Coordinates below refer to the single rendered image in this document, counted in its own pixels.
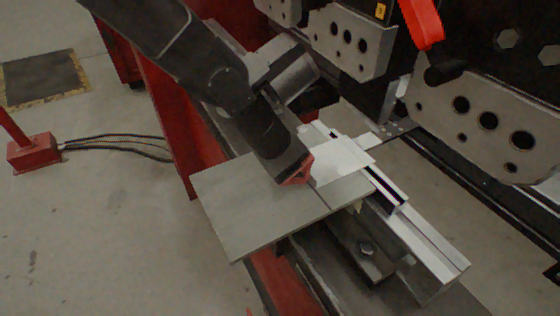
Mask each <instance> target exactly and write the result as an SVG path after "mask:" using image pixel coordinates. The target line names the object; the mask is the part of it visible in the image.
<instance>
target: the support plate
mask: <svg viewBox="0 0 560 316"><path fill-rule="evenodd" d="M297 135H298V137H299V138H300V140H301V141H302V142H303V143H304V144H305V146H306V147H308V148H309V149H311V148H313V147H317V146H319V145H321V144H322V143H325V142H329V141H328V140H327V138H325V137H324V136H323V135H322V134H321V133H320V132H319V131H318V129H316V128H313V129H309V130H307V131H305V132H303V133H300V134H297ZM189 178H190V181H191V183H192V186H193V187H194V189H195V191H196V195H197V196H198V198H199V200H200V201H201V205H202V207H203V209H204V210H205V214H206V215H207V217H208V219H209V221H210V224H211V226H212V228H213V229H214V233H215V235H216V237H217V238H218V240H219V243H220V245H221V247H222V249H223V252H224V254H225V256H226V257H227V261H228V263H229V265H233V264H235V263H237V262H238V261H241V260H243V259H245V258H246V257H248V256H250V255H252V254H254V253H255V252H257V251H260V250H262V249H264V248H265V247H267V246H270V245H272V244H273V243H275V242H277V241H280V240H282V238H284V237H287V236H289V235H291V234H292V233H294V232H297V231H299V230H300V229H302V228H305V227H307V226H309V225H310V224H312V223H314V222H316V221H318V220H319V219H323V218H324V217H326V216H327V215H329V214H332V213H334V212H336V211H337V210H341V209H342V208H344V207H345V206H346V205H350V204H351V203H353V202H355V201H358V200H359V199H361V198H363V197H366V196H368V195H369V194H371V193H373V192H375V190H376V188H375V187H374V186H373V184H372V183H370V182H369V181H368V179H367V178H365V177H364V175H363V174H361V173H360V172H359V170H357V171H355V172H354V173H352V174H348V175H346V176H345V177H343V178H340V179H338V180H336V181H334V182H332V183H329V184H327V185H326V186H323V187H320V188H318V189H317V190H316V191H318V193H319V194H320V196H322V198H323V200H325V201H326V202H327V205H329V206H330V207H331V208H332V211H330V210H329V209H328V208H327V206H326V205H325V204H324V203H323V202H322V200H321V199H320V198H319V197H318V195H317V194H316V193H315V191H313V189H312V188H311V187H310V186H309V184H308V182H305V183H304V184H303V185H300V184H291V185H287V186H284V187H279V186H278V184H277V183H276V182H274V180H273V178H271V177H270V176H269V173H267V172H266V171H265V169H264V168H263V166H262V165H261V164H260V162H259V160H257V159H256V156H255V155H254V154H253V153H252V151H251V152H250V153H247V154H246V155H243V156H239V157H237V158H235V159H233V160H229V161H226V162H224V163H222V164H220V165H215V166H213V167H211V168H209V169H205V170H202V171H201V172H198V173H196V174H192V175H190V176H189Z"/></svg>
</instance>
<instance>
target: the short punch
mask: <svg viewBox="0 0 560 316"><path fill-rule="evenodd" d="M400 81H401V78H399V77H398V78H395V79H393V80H390V81H388V82H383V83H381V84H380V83H379V82H377V81H375V80H374V79H372V80H370V81H368V82H365V83H360V82H358V81H357V80H355V78H352V77H351V76H350V75H349V74H346V72H345V71H343V70H342V69H341V71H340V76H339V82H338V87H337V93H338V94H339V95H341V97H340V101H339V102H340V103H341V104H342V105H343V106H345V107H346V108H347V109H348V110H349V111H351V112H352V113H353V114H354V115H356V116H357V117H358V118H359V119H360V120H362V121H363V122H364V123H365V124H367V125H368V127H370V128H371V129H373V131H375V132H376V133H378V134H379V133H380V130H381V128H382V124H385V123H386V122H387V119H388V116H389V114H390V111H391V109H392V104H393V101H394V99H395V96H396V94H397V88H398V86H399V83H400Z"/></svg>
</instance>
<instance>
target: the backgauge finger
mask: <svg viewBox="0 0 560 316"><path fill-rule="evenodd" d="M393 113H395V114H397V115H398V116H399V117H401V118H402V119H398V120H397V121H394V122H392V123H391V124H387V125H384V126H382V128H381V130H380V133H379V134H378V133H376V132H375V131H371V132H368V133H365V134H363V135H361V136H359V137H357V138H353V139H352V141H354V142H355V143H356V144H357V145H358V146H359V147H360V148H361V149H362V150H363V151H365V152H366V151H369V150H371V149H373V148H375V147H378V146H381V145H382V144H384V143H386V142H390V141H392V140H393V139H396V138H397V137H401V136H402V135H405V134H406V133H410V132H412V131H414V130H416V129H417V130H418V131H420V132H421V133H423V134H424V135H425V136H426V137H429V138H430V139H431V140H432V141H433V142H436V143H437V142H441V140H440V139H438V138H437V137H435V136H434V135H432V134H431V132H428V131H427V130H426V129H425V128H422V127H421V126H420V125H419V124H417V123H416V122H414V121H413V120H411V119H410V117H409V114H408V112H407V107H406V105H405V102H404V100H403V96H400V97H398V98H397V101H396V104H395V106H394V109H393Z"/></svg>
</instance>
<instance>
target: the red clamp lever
mask: <svg viewBox="0 0 560 316"><path fill-rule="evenodd" d="M397 1H398V4H399V6H400V8H401V12H402V14H403V16H404V19H405V23H406V24H407V27H408V28H409V33H410V35H411V37H412V39H413V40H414V43H415V45H416V47H417V48H419V49H418V50H419V51H421V50H423V51H424V52H425V54H426V56H427V58H428V62H429V64H430V67H428V68H427V69H426V70H425V72H424V74H423V79H424V81H425V83H426V84H427V86H430V87H437V86H439V85H443V84H445V83H447V82H449V81H452V80H456V79H458V78H459V77H460V76H461V75H463V73H464V71H465V70H466V69H468V68H469V63H468V61H467V60H458V59H451V60H448V58H447V56H446V54H445V51H444V47H443V46H442V41H444V40H445V36H444V31H443V29H442V26H441V21H440V19H439V17H438V15H437V13H436V12H437V11H436V9H435V7H434V6H433V3H432V0H397Z"/></svg>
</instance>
